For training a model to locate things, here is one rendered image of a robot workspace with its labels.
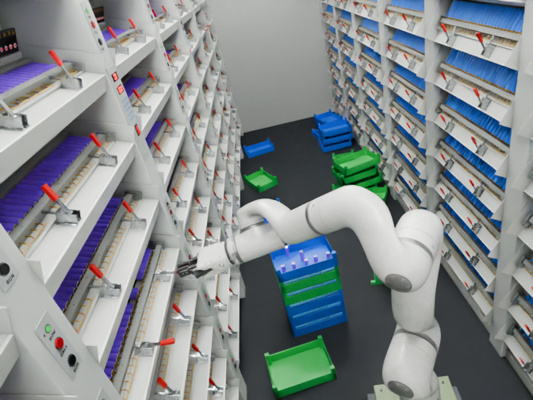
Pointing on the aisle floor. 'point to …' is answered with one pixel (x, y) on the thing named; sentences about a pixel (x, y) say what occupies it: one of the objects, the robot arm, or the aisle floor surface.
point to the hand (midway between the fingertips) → (185, 269)
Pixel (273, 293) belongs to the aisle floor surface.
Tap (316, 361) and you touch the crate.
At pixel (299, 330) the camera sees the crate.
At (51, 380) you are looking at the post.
